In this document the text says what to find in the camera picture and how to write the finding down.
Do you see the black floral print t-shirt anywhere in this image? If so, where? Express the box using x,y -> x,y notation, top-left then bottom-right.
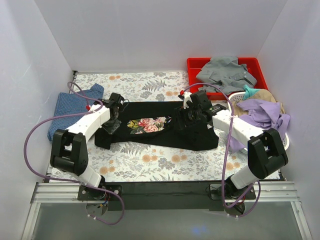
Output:
94,101 -> 219,151

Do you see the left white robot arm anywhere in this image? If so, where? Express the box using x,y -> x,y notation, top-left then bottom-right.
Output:
50,92 -> 125,200

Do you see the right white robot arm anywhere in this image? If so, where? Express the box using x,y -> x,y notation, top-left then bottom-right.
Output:
176,90 -> 290,199

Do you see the white plastic laundry basket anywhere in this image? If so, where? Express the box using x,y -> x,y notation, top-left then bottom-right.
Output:
228,91 -> 290,151

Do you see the blue checkered folded shirt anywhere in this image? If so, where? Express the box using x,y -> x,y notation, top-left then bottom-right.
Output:
47,83 -> 104,142

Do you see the grey shirt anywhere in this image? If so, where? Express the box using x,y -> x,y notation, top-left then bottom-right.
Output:
196,56 -> 258,95

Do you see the floral patterned table mat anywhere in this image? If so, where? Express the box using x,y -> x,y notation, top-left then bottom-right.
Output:
48,71 -> 281,182

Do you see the teal garment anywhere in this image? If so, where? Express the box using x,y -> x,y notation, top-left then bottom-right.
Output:
243,85 -> 260,100

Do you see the beige garment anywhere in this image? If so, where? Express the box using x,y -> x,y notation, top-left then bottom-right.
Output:
232,89 -> 278,116

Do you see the lilac purple shirt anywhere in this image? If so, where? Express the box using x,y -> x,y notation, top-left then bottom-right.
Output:
232,98 -> 291,140

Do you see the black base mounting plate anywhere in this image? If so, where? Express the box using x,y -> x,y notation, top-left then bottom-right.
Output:
76,180 -> 257,214

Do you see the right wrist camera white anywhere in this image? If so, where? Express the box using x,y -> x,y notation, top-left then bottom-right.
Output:
178,90 -> 193,109

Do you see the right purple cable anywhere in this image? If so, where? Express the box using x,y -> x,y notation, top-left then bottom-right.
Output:
177,83 -> 262,219

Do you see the purple cable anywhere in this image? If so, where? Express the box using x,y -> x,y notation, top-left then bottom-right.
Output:
177,83 -> 262,219
23,81 -> 126,226

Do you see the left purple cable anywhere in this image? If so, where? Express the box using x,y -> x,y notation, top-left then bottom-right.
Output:
23,81 -> 126,226

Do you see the aluminium frame rail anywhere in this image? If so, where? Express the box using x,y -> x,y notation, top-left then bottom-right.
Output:
22,181 -> 312,240

